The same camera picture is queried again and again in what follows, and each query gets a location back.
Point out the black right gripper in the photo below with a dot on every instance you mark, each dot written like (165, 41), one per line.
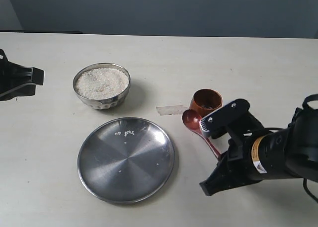
(255, 154)

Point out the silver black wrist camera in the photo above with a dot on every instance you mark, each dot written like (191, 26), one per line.
(226, 114)

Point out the steel bowl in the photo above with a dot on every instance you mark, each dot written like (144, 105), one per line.
(105, 103)

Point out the dark red wooden spoon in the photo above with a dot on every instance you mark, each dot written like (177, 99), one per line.
(191, 119)

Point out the round steel plate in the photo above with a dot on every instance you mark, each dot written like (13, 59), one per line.
(126, 160)

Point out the brown wooden cup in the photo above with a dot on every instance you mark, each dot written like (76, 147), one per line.
(205, 101)

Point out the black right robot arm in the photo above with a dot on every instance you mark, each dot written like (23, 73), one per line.
(302, 144)

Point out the clear tape strip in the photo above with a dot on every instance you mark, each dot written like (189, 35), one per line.
(171, 110)

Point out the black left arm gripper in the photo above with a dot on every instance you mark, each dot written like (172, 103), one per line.
(18, 82)

